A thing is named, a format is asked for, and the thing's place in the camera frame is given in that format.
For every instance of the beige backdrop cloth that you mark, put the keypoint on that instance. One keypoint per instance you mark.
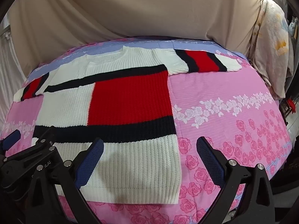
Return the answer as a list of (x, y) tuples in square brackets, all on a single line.
[(140, 11)]

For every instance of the pink floral bed sheet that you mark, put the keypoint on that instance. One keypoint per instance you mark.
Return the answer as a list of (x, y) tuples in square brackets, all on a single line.
[(222, 126)]

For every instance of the cream floral fleece blanket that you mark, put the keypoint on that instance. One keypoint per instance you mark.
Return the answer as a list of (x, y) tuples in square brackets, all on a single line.
[(271, 51)]

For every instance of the white red navy knit sweater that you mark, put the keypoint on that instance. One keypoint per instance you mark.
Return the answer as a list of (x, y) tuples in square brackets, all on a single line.
[(128, 93)]

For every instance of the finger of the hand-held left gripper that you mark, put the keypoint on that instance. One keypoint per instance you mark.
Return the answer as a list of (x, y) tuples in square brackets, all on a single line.
[(45, 136), (10, 139)]

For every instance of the white pleated curtain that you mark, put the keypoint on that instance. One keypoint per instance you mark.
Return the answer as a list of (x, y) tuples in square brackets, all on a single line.
[(11, 74)]

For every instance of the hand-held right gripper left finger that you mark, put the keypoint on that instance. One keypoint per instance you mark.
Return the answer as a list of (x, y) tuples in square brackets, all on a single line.
[(90, 163)]

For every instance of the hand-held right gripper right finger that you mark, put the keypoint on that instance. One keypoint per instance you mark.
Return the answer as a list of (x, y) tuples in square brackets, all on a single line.
[(210, 161)]

